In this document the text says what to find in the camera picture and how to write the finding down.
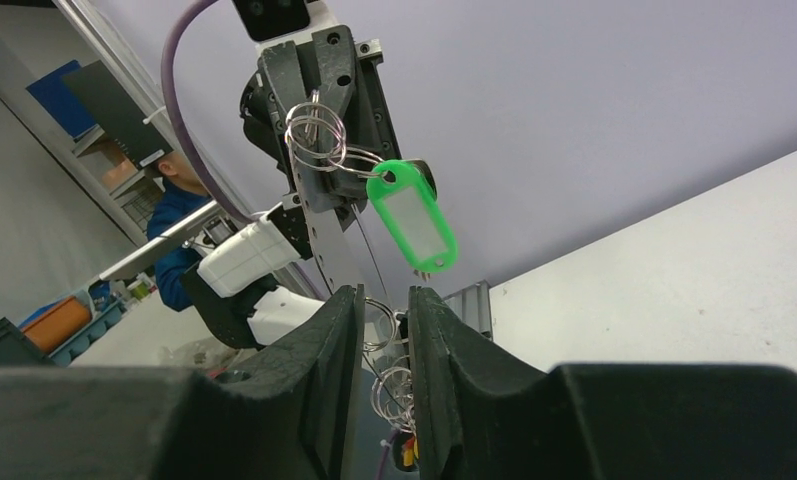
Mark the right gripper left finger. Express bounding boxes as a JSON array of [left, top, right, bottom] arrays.
[[0, 286, 365, 479]]

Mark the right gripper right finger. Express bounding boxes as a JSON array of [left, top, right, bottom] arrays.
[[407, 287, 797, 479]]

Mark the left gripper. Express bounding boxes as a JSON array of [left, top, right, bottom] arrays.
[[240, 25, 400, 206]]

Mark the green tagged key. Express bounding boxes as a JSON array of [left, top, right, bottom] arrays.
[[366, 159, 459, 281]]

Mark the metal key ring plate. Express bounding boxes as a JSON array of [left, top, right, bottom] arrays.
[[283, 89, 419, 439]]

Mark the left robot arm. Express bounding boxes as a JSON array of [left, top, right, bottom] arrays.
[[184, 24, 397, 348]]

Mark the person in blue shirt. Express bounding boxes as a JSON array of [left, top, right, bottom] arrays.
[[146, 150, 214, 313]]

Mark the orange storage bin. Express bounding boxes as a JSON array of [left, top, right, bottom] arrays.
[[21, 296, 93, 354]]

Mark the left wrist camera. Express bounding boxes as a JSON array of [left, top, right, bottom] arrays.
[[233, 0, 311, 42]]

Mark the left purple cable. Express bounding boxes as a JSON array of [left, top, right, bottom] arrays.
[[160, 0, 326, 303]]

